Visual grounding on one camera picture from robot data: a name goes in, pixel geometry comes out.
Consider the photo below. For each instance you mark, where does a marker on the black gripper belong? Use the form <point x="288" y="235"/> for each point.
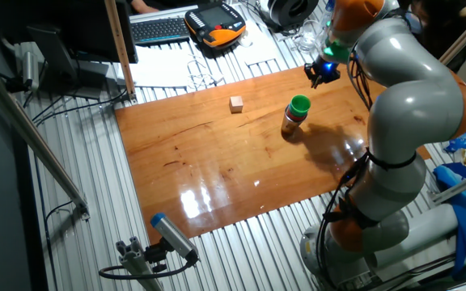
<point x="327" y="70"/>

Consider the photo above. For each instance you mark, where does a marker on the green plastic cup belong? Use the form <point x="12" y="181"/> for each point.
<point x="299" y="105"/>

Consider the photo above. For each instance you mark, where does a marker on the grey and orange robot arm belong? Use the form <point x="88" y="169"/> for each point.
<point x="411" y="105"/>

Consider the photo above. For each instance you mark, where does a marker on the clear drinking glass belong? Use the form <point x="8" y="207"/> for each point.
<point x="309" y="36"/>

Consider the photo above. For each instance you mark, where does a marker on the stainless steel cup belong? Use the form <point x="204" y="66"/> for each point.
<point x="289" y="127"/>

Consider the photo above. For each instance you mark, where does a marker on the clear plastic bottle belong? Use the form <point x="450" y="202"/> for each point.
<point x="327" y="14"/>

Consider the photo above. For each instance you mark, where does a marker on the white blank paper sheet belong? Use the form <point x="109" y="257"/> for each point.
<point x="257" y="40"/>

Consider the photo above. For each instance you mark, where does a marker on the black filament spool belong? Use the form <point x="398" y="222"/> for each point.
<point x="285" y="12"/>

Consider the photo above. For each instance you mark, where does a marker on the white round device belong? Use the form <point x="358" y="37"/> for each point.
<point x="246" y="40"/>

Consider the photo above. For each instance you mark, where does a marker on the light wooden cube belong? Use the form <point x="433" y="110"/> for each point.
<point x="235" y="104"/>

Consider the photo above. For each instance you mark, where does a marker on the orange and black teach pendant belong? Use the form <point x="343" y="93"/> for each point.
<point x="217" y="24"/>

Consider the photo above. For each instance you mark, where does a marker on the masked person with dark hair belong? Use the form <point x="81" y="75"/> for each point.
<point x="443" y="32"/>

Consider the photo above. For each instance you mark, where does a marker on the varnished wooden board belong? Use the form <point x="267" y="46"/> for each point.
<point x="200" y="169"/>

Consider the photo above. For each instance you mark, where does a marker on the white printed paper sheet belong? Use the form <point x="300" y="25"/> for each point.
<point x="164" y="68"/>

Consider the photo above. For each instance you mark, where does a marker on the black computer keyboard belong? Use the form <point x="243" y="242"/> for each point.
<point x="160" y="30"/>

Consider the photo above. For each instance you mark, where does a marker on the blue tissue packet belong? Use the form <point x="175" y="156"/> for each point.
<point x="464" y="141"/>

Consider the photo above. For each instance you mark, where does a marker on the aluminium profile bar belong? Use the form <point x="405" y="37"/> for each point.
<point x="459" y="186"/>

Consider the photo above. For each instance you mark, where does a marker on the person in dark sleeve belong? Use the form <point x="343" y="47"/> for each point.
<point x="142" y="6"/>

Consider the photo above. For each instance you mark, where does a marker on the white roll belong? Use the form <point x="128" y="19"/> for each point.
<point x="423" y="234"/>

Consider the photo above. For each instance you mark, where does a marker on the black computer monitor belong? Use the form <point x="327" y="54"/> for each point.
<point x="75" y="28"/>

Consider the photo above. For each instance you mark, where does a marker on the silver cylinder device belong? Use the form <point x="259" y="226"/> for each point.
<point x="30" y="70"/>

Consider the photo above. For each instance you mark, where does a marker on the wooden frame beam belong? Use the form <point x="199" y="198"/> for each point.
<point x="465" y="34"/>

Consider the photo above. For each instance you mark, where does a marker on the wooden frame post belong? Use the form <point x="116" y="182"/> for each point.
<point x="119" y="48"/>

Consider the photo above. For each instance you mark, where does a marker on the silver camera with blue end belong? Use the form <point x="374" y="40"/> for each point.
<point x="172" y="236"/>

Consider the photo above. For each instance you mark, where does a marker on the aluminium profile camera stand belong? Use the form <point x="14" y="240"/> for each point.
<point x="136" y="262"/>

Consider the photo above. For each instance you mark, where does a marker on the aluminium frame strut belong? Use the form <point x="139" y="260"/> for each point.
<point x="35" y="141"/>

